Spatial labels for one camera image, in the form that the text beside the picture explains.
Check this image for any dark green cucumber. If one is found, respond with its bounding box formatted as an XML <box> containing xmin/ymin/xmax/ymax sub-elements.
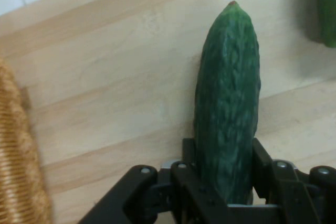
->
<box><xmin>193</xmin><ymin>1</ymin><xmax>261</xmax><ymax>207</ymax></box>

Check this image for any green bell pepper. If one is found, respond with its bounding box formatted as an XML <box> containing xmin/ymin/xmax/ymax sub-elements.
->
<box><xmin>306</xmin><ymin>0</ymin><xmax>336</xmax><ymax>49</ymax></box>

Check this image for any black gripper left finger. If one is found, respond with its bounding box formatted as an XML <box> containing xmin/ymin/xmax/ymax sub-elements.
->
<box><xmin>122</xmin><ymin>137</ymin><xmax>229</xmax><ymax>224</ymax></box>

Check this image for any woven wicker basket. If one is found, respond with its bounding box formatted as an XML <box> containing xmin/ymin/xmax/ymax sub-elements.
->
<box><xmin>0</xmin><ymin>57</ymin><xmax>55</xmax><ymax>224</ymax></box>

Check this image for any wooden cutting board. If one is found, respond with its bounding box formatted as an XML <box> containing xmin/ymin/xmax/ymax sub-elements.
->
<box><xmin>0</xmin><ymin>0</ymin><xmax>336</xmax><ymax>224</ymax></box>

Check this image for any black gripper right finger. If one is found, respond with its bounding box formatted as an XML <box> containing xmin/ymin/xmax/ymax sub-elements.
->
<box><xmin>251</xmin><ymin>137</ymin><xmax>336</xmax><ymax>224</ymax></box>

